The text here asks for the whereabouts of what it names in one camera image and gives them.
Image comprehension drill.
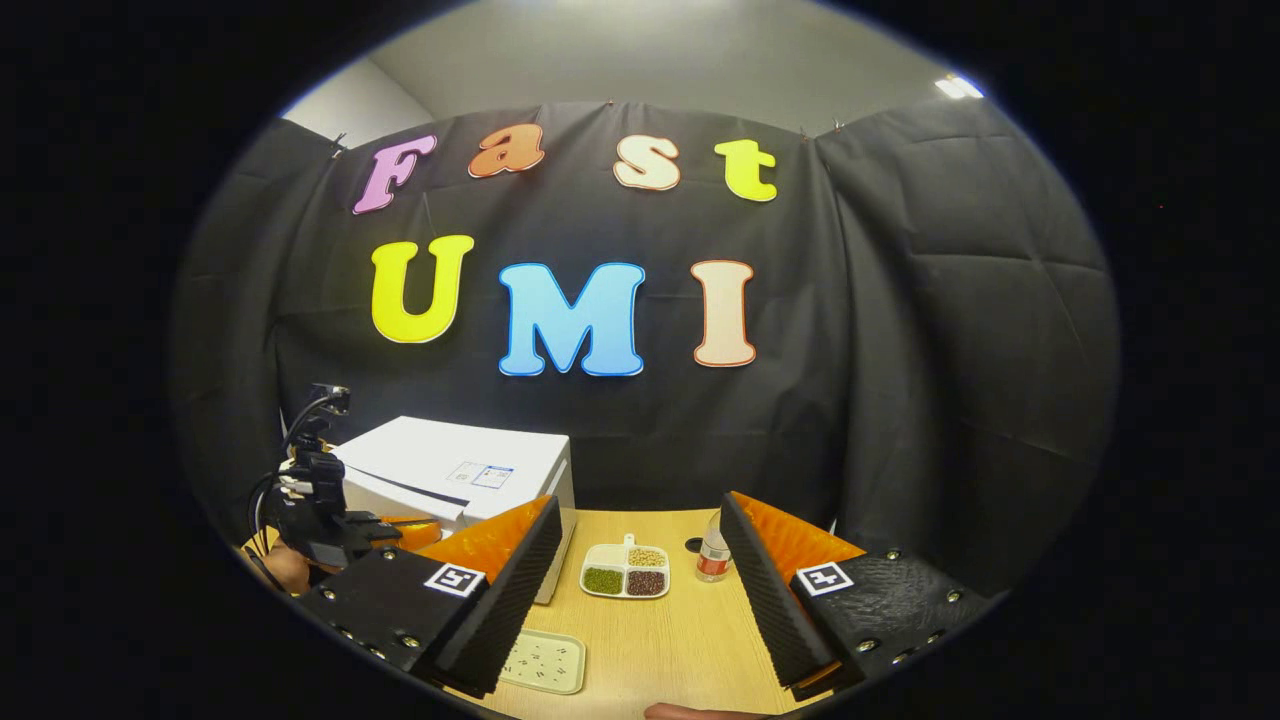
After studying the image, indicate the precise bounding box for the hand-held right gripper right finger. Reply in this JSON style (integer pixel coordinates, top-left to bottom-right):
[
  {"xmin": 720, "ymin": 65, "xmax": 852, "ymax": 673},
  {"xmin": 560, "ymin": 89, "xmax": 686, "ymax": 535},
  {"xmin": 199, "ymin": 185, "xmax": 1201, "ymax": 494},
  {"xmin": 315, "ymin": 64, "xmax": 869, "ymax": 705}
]
[{"xmin": 718, "ymin": 491, "xmax": 1007, "ymax": 703}]

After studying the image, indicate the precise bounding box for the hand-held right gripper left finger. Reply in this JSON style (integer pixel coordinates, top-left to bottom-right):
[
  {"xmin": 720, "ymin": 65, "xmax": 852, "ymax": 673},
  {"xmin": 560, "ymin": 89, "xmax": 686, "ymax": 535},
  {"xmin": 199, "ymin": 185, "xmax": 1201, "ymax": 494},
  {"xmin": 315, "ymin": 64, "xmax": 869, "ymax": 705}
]
[{"xmin": 293, "ymin": 494, "xmax": 564, "ymax": 699}]

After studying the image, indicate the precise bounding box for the white microwave oven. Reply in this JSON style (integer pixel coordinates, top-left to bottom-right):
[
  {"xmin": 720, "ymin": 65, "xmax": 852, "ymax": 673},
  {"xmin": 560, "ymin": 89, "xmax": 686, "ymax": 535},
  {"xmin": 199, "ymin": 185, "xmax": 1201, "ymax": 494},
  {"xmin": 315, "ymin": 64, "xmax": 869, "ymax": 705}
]
[{"xmin": 335, "ymin": 416, "xmax": 578, "ymax": 606}]

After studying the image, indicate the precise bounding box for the pale green rectangular plate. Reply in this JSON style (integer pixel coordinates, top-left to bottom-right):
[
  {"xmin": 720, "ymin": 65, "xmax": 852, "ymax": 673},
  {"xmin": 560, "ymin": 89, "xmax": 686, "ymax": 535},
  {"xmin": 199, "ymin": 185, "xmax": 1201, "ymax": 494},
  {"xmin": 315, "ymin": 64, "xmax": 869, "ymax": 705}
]
[{"xmin": 497, "ymin": 630, "xmax": 587, "ymax": 696}]

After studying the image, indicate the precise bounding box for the clear plastic water bottle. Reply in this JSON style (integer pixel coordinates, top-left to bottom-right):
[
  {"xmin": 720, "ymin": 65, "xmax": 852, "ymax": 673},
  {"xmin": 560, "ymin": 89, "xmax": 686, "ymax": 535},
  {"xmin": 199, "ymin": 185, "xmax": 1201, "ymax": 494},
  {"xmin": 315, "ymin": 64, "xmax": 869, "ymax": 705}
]
[{"xmin": 697, "ymin": 510, "xmax": 733, "ymax": 583}]

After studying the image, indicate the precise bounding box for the white sectioned dish of beans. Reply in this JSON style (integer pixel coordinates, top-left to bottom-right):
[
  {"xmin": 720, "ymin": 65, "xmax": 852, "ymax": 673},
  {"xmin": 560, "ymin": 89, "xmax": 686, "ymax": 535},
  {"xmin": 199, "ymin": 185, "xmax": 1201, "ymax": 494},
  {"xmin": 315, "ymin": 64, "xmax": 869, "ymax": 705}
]
[{"xmin": 580, "ymin": 535, "xmax": 671, "ymax": 599}]

